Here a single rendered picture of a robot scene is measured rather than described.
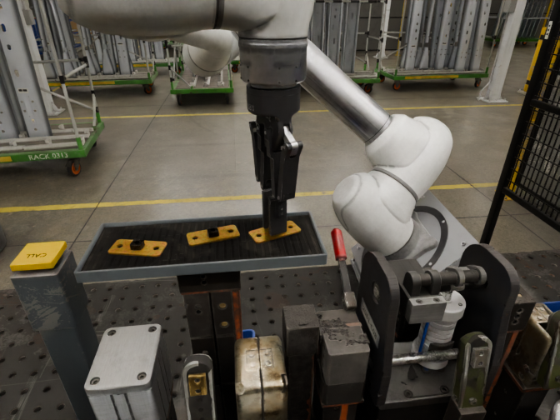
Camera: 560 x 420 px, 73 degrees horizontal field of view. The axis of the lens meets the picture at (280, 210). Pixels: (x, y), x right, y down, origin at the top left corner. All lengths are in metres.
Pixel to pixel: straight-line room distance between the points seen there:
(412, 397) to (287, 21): 0.57
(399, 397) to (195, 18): 0.60
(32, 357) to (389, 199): 1.01
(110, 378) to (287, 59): 0.44
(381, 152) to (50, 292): 0.81
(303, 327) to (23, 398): 0.76
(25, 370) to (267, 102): 0.93
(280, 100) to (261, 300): 0.78
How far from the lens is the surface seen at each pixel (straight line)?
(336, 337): 0.58
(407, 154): 1.05
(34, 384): 1.15
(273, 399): 0.54
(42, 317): 0.74
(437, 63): 8.45
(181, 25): 0.48
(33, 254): 0.70
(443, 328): 0.65
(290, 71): 0.51
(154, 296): 1.27
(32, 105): 4.44
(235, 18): 0.49
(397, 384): 0.69
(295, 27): 0.50
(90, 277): 0.61
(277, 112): 0.52
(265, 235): 0.62
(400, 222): 1.06
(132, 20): 0.47
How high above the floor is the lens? 1.50
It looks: 29 degrees down
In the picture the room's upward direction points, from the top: straight up
